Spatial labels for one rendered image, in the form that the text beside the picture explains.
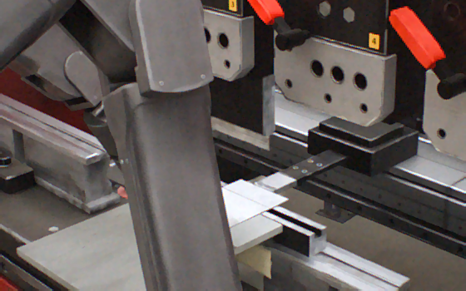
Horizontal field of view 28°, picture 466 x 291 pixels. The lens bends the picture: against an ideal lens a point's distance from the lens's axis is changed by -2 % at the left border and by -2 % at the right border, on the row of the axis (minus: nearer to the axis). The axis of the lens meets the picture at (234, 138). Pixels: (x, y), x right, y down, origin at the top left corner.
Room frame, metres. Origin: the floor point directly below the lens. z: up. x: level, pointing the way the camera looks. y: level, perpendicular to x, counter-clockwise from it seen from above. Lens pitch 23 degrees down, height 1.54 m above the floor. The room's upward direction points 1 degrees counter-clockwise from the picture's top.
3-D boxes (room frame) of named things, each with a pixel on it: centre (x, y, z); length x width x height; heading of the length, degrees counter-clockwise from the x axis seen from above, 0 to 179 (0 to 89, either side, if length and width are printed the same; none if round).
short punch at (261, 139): (1.09, -0.01, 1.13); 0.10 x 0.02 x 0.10; 44
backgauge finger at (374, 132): (1.20, -0.13, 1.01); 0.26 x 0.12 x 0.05; 134
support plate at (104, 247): (0.99, 0.10, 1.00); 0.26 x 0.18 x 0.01; 134
